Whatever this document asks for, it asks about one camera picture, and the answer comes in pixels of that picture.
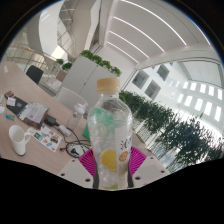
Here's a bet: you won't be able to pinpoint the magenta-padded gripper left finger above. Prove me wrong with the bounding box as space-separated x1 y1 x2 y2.
58 148 100 190

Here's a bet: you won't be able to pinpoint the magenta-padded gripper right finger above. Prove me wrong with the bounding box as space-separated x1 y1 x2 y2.
126 146 170 190

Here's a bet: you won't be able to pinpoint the clear drink bottle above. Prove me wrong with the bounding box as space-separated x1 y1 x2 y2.
87 77 134 191

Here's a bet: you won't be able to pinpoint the white power adapter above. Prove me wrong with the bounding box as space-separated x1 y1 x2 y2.
56 124 73 137

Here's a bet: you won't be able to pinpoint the row of green trees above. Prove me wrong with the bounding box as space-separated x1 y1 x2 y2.
119 89 224 171

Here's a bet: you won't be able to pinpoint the clear shaker bottle, white lid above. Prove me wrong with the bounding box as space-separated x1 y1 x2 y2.
65 102 89 131

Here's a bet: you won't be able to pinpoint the black flat pouch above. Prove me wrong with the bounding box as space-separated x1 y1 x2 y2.
43 114 61 127

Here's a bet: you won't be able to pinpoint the white ceramic mug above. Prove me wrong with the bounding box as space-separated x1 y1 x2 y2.
8 124 33 157

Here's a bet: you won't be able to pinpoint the grey paper packet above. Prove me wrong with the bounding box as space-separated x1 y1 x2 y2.
18 102 51 130

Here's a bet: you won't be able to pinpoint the white chair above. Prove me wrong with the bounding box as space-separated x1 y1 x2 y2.
55 87 89 111

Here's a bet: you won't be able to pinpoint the black flat notebook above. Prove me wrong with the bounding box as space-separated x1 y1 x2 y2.
6 96 29 116

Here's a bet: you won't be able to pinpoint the white planter cabinet with plants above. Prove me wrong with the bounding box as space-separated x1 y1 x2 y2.
61 49 123 111

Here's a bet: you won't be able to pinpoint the small potted plants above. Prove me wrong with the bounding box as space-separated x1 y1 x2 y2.
54 58 74 83

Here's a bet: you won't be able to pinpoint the black office chair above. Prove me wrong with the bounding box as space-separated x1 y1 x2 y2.
25 65 44 85

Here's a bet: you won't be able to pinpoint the glass railing with wooden handrail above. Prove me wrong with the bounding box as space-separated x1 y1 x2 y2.
3 41 63 76

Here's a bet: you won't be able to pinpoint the ceiling strip lights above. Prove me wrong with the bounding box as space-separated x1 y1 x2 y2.
106 0 188 64

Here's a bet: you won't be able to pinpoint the black coiled cable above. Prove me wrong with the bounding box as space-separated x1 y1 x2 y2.
59 128 93 158

